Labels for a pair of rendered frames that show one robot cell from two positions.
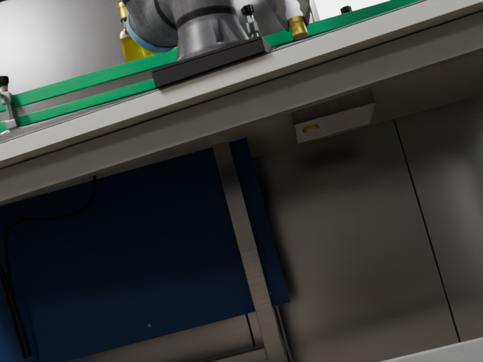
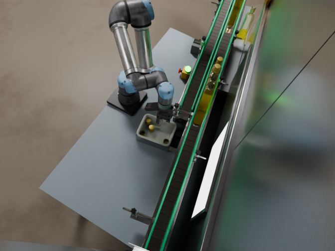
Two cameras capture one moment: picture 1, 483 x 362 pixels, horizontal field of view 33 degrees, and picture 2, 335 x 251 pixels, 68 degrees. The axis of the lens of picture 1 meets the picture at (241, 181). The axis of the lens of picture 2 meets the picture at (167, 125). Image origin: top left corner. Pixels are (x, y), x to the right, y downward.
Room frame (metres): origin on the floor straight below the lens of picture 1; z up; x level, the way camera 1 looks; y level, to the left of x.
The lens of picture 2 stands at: (1.91, -0.91, 2.25)
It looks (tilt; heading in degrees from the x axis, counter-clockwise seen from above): 62 degrees down; 98
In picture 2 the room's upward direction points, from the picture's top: 10 degrees clockwise
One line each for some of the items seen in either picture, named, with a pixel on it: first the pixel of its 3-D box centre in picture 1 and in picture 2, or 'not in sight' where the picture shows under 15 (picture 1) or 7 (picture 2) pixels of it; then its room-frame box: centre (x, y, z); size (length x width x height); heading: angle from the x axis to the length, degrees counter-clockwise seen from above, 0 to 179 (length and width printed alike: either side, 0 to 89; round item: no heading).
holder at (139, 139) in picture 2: not in sight; (160, 134); (1.78, -0.23, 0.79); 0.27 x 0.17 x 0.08; 176
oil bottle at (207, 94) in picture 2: not in sight; (206, 98); (2.00, 0.00, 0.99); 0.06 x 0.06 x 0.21; 86
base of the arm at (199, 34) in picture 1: (212, 43); (128, 92); (1.48, -0.01, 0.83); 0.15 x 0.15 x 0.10
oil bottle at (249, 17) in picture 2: not in sight; (247, 23); (2.15, 0.74, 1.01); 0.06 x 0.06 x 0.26; 6
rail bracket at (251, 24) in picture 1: (254, 34); (179, 111); (1.86, -0.12, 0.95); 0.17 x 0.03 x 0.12; 176
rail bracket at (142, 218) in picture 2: not in sight; (138, 215); (1.82, -0.76, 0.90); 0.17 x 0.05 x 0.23; 176
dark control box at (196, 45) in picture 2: not in sight; (197, 47); (1.84, 0.60, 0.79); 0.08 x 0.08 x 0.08; 86
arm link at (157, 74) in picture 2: not in sight; (156, 79); (1.71, -0.13, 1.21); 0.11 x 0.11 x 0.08; 35
